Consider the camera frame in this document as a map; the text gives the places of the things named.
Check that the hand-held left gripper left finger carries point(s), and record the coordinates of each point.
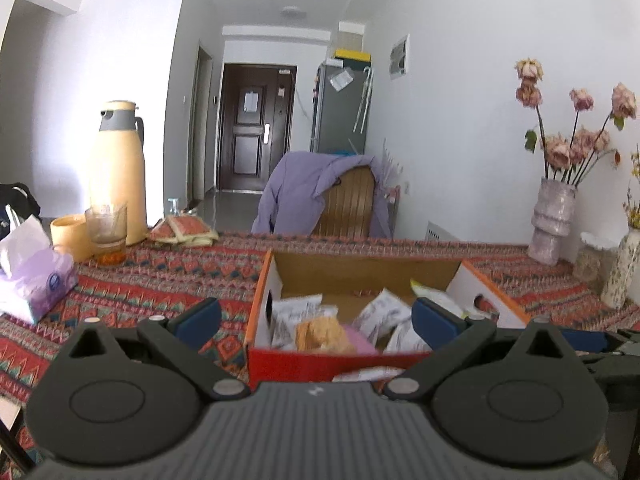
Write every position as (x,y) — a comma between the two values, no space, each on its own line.
(200,320)

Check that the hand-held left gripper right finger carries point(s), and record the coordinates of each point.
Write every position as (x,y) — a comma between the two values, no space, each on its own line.
(435,322)

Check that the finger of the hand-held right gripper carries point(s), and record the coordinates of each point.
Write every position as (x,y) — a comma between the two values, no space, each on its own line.
(592,342)

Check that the green snack packet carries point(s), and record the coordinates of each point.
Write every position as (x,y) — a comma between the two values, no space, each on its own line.
(435,292)

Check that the white grey snack packet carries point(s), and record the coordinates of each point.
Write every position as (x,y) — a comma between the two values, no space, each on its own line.
(382,312)
(407,340)

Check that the large purple snack packet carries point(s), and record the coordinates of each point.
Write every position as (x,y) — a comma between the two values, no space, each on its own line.
(362,342)

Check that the orange cardboard box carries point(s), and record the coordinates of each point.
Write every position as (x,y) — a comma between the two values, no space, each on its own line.
(310,365)

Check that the spotted white vase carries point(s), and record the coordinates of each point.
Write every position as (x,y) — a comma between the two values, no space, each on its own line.
(622,270)

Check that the glass jar with white lid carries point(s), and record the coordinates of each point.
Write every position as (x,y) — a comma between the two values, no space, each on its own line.
(590,260)

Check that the white radiator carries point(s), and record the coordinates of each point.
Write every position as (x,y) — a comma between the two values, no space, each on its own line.
(440,232)

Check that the folded patterned coasters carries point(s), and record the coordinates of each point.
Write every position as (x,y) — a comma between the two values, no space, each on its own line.
(182,230)

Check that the pink ribbed vase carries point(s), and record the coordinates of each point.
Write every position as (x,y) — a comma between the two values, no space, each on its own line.
(550,220)

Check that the glass cup with tea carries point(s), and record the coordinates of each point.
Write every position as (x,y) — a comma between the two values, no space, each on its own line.
(106,230)

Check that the yellow dried flowers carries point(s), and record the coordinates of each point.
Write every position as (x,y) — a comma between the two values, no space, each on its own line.
(635,210)

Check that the wooden chair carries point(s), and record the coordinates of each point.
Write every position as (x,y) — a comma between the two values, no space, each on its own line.
(347,205)

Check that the yellow mug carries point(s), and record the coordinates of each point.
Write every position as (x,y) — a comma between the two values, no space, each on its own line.
(67,237)

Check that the purple jacket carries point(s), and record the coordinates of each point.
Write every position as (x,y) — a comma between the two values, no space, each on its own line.
(290,185)

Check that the dried pampas grass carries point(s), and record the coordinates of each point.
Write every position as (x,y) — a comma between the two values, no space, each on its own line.
(391,165)

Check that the purple tissue pack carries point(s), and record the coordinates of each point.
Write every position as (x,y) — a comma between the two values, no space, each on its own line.
(40,285)

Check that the dark brown entrance door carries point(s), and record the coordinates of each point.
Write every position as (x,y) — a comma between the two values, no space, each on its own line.
(240,160)

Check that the yellow thermos jug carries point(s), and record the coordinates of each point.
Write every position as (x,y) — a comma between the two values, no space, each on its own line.
(120,175)

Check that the grey interior door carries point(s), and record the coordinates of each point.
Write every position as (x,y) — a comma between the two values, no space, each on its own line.
(200,130)

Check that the dried pink roses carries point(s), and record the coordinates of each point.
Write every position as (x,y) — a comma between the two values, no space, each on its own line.
(557,152)

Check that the black bag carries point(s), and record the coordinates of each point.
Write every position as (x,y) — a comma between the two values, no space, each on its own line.
(20,200)

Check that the paper sheet on door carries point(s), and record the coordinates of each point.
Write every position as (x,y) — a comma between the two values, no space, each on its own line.
(251,101)

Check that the grey fridge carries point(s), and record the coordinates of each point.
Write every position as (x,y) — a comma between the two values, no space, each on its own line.
(335,120)

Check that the white umbrella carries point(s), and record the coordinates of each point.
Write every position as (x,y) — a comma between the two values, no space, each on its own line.
(365,100)

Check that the paper sheet on fridge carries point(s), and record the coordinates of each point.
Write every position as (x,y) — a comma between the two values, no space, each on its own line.
(342,79)

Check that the yellow and dark box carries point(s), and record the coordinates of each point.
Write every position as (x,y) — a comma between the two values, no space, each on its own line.
(352,56)

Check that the round ceiling lamp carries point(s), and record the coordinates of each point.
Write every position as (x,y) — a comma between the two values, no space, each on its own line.
(293,11)

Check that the white wall socket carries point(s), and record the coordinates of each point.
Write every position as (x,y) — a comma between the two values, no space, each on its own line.
(407,188)

